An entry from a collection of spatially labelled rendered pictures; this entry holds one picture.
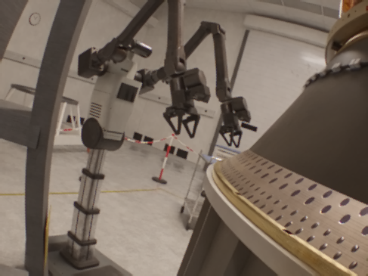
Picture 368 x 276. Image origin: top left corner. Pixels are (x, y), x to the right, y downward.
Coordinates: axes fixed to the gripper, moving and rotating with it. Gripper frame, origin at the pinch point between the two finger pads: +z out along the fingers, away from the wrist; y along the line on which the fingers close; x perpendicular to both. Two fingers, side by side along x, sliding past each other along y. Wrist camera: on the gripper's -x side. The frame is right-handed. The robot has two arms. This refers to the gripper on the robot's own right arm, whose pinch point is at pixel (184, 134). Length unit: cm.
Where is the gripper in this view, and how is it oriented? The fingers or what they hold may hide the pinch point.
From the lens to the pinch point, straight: 106.5
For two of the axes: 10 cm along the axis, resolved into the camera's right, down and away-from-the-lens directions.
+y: 4.6, 0.8, 8.8
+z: 1.5, 9.7, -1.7
